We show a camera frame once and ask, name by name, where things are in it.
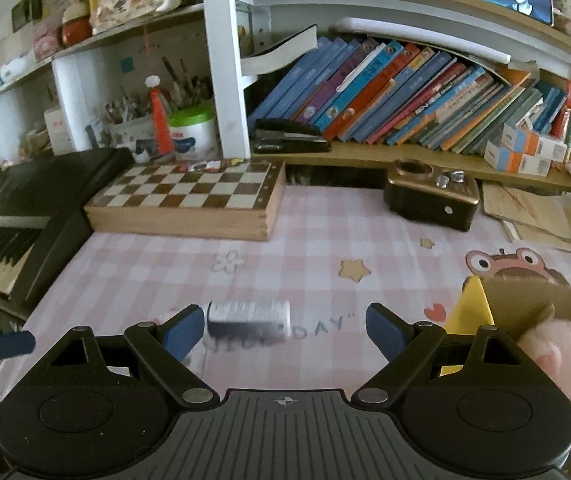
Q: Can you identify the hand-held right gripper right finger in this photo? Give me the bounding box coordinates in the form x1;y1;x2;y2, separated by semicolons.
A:
350;302;541;408

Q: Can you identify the dark brown radio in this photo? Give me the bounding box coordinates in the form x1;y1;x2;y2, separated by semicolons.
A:
384;158;480;233

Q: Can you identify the pile of brown paper sheets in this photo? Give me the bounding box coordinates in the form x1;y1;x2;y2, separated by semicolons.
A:
482;180;571;256

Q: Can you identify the wooden chessboard box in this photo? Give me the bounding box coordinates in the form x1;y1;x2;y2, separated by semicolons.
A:
84;160;287;242

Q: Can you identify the white box with red label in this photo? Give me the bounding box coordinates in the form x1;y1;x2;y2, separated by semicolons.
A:
44;105;77;156

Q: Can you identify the black electronic keyboard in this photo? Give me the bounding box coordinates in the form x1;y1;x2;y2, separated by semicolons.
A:
0;147;136;318

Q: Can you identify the white jar with green lid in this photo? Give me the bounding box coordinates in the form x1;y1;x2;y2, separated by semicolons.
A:
168;102;218;161

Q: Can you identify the dark framed plant picture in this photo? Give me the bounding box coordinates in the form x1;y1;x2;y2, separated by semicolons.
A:
12;0;43;33

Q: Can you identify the orange glue bottle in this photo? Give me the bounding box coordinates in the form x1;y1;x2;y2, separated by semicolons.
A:
144;74;176;156

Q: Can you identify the black stapler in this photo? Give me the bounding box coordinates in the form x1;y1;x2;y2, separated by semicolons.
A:
252;119;332;155

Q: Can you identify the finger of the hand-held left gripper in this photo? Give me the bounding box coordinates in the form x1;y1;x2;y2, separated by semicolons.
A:
0;330;36;362

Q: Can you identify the row of leaning books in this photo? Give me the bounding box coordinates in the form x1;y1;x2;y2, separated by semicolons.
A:
248;35;569;156

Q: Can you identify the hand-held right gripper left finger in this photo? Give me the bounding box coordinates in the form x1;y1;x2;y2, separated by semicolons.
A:
30;304;216;408

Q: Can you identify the yellow cardboard box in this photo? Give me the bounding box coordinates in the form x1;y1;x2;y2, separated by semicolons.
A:
440;276;571;480

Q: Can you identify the white bookshelf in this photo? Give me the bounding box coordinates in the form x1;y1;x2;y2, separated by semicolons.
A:
0;0;571;196

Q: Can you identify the desktop with pink checkered cloth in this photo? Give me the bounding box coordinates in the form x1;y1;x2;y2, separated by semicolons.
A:
0;185;571;411

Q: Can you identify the white pen holder with pens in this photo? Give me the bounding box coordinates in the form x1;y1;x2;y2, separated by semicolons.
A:
102;85;158;153

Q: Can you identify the red round pot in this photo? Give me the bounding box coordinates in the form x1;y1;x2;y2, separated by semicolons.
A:
60;2;93;48

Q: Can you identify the pink plush pig toy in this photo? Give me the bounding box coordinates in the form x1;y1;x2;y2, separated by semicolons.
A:
515;302;571;411

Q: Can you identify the orange and white small box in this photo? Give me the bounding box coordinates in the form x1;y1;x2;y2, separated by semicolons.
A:
501;122;569;161
484;140;552;177

